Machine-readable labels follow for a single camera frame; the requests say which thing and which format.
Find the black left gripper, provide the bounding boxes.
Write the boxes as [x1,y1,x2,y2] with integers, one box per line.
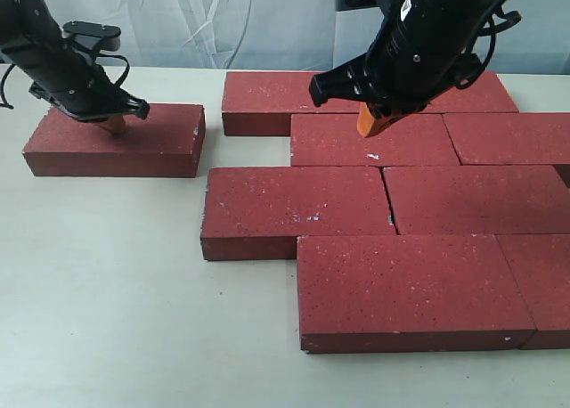
[28,37,150,135]

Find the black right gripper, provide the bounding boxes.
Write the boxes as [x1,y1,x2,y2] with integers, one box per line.
[309,0,521,138]

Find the red brick second row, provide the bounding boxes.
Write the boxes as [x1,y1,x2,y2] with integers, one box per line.
[444,112,569,184]
[290,114,460,167]

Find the red brick chipped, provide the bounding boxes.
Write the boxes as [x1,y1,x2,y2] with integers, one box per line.
[200,167,395,261]

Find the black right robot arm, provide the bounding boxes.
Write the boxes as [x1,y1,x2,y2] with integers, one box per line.
[309,0,521,137]

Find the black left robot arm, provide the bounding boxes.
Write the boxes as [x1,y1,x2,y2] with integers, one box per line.
[1,0,150,134]

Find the red brick back row left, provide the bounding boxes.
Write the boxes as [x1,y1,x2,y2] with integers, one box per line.
[221,71,359,136]

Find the red brick back row right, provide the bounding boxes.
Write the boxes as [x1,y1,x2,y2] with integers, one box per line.
[423,71,519,114]

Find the red brick third row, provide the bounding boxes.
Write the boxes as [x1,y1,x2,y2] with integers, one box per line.
[383,166,569,235]

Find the white backdrop cloth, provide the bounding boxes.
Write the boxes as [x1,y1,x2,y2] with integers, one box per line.
[45,0,569,75]

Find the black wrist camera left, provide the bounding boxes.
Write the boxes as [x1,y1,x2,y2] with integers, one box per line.
[62,20,121,53]

